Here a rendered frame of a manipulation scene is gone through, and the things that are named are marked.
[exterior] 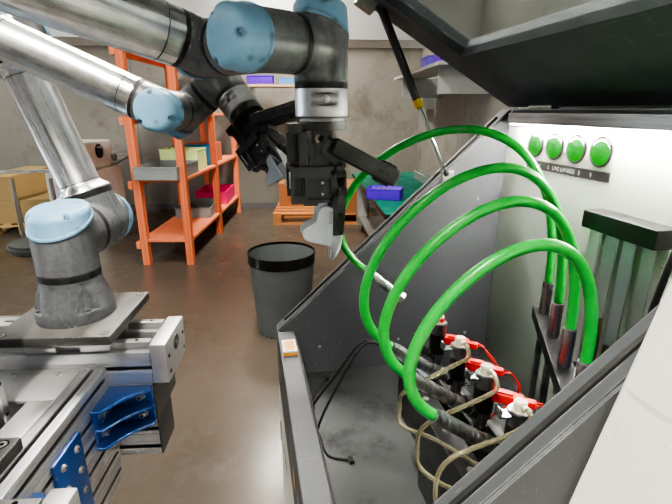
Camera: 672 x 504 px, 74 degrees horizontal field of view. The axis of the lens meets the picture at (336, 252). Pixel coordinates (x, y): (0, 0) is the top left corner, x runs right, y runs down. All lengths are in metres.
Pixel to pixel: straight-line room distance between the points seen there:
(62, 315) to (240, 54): 0.66
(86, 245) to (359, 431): 0.66
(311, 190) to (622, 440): 0.46
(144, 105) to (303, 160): 0.34
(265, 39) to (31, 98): 0.67
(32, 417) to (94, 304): 0.23
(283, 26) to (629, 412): 0.54
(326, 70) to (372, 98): 6.35
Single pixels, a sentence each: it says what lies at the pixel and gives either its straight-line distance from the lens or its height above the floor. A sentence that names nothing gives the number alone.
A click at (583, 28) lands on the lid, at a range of 0.74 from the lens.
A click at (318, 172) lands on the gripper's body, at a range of 0.64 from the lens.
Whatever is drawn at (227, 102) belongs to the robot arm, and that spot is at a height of 1.46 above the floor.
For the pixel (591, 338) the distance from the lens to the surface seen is 0.61.
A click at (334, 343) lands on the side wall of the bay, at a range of 1.11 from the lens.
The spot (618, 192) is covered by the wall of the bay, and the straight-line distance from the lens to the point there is 0.86.
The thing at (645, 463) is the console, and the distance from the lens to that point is 0.49.
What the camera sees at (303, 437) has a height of 0.95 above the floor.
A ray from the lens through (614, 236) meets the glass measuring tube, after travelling 0.81.
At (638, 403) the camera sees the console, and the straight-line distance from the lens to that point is 0.49.
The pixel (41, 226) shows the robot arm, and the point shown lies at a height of 1.24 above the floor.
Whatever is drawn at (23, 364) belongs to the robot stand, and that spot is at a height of 0.96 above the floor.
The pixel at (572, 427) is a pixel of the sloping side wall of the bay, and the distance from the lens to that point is 0.50.
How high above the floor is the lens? 1.45
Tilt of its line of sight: 18 degrees down
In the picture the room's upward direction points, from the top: straight up
